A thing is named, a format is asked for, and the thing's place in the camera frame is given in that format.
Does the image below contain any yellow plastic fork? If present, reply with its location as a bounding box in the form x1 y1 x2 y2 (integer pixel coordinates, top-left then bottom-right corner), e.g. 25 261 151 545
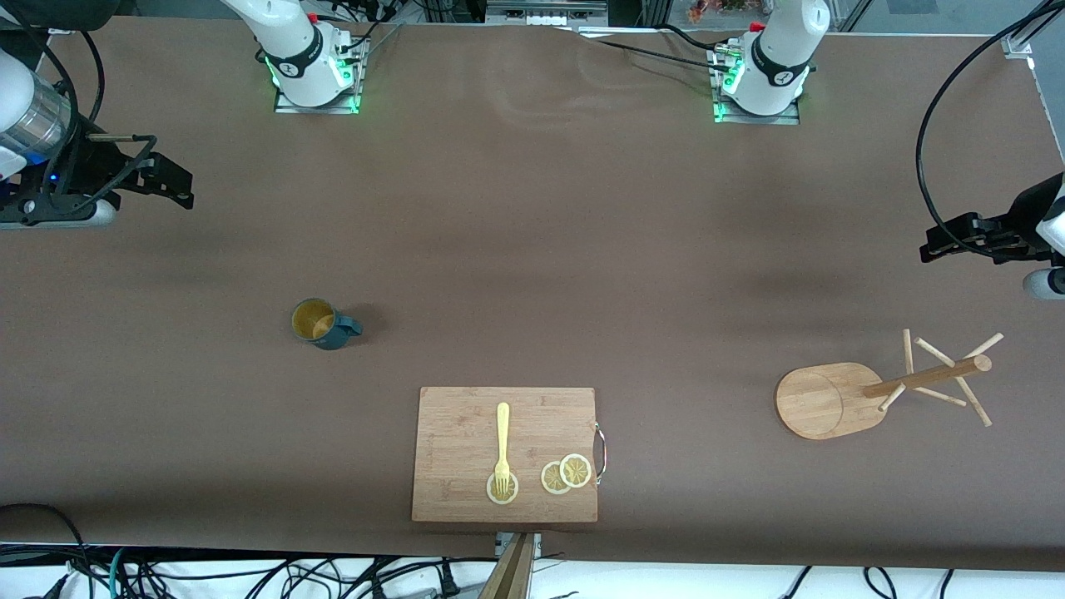
494 403 512 498

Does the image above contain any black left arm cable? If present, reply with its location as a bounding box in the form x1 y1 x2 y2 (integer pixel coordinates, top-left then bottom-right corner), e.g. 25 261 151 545
915 0 1065 260

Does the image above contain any bamboo cutting board metal handle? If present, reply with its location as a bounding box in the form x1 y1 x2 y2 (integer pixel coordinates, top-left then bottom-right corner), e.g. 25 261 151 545
412 387 608 524

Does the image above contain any wooden cup rack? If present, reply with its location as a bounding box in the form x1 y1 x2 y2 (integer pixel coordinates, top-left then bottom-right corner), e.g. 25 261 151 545
775 329 1005 441

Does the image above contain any colourful background object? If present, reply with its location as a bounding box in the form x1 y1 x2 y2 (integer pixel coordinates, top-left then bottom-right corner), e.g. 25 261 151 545
687 0 755 22

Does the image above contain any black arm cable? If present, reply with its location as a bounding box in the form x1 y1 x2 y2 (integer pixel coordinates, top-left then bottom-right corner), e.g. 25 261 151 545
915 0 1065 260
0 17 159 210

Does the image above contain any wooden stand post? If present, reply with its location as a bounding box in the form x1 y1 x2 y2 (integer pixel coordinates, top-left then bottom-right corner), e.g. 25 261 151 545
478 532 536 599

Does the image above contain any teal cup yellow inside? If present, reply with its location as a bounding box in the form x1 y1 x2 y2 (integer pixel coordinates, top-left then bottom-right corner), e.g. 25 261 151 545
291 298 364 351

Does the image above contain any brown table cover sheet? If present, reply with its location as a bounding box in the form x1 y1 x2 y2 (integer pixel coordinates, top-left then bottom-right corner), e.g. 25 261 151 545
0 15 1065 573

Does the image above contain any black cable on table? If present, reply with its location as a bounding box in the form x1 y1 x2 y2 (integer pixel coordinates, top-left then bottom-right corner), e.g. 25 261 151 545
574 23 743 74

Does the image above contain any black looped floor cable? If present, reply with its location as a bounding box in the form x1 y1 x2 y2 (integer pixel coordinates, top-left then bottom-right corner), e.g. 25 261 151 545
0 502 94 599

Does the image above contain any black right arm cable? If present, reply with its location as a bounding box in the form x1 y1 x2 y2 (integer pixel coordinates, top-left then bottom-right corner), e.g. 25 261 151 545
0 17 159 210

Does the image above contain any small metal clamp bracket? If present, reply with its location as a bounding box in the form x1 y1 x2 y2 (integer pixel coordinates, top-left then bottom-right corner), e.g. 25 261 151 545
495 532 542 560

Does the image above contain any teal floor cable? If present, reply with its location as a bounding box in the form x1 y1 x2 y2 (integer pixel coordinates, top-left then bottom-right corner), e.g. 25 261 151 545
106 547 136 599

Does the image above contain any aluminium frame with sockets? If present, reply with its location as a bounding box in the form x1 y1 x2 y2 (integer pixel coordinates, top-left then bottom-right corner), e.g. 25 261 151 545
486 0 609 27

